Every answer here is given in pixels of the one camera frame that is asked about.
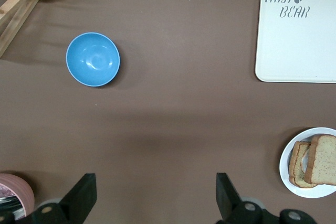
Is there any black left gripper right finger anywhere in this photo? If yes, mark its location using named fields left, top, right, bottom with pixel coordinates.
left=216, top=173, right=245, bottom=222

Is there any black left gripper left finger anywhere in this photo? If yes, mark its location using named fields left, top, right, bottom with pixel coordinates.
left=59, top=173, right=97, bottom=223

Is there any round white plate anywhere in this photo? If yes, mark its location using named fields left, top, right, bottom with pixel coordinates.
left=279, top=126, right=336, bottom=199

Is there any plain brown bread slice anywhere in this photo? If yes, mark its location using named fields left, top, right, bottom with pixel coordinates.
left=303, top=134, right=336, bottom=186

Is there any pink bowl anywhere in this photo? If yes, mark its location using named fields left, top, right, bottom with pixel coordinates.
left=0, top=173, right=35, bottom=221

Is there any bread slice under egg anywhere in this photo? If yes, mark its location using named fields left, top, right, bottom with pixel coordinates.
left=288, top=140, right=320, bottom=189

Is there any fried egg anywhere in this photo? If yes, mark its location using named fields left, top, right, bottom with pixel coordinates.
left=300, top=155, right=309, bottom=173

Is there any blue bowl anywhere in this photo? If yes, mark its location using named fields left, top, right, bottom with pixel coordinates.
left=65, top=32, right=121, bottom=88

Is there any cream bear print tray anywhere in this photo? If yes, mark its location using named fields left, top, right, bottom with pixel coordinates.
left=254, top=0, right=336, bottom=83

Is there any wooden mug rack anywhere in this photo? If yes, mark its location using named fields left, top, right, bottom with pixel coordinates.
left=0, top=0, right=57, bottom=58

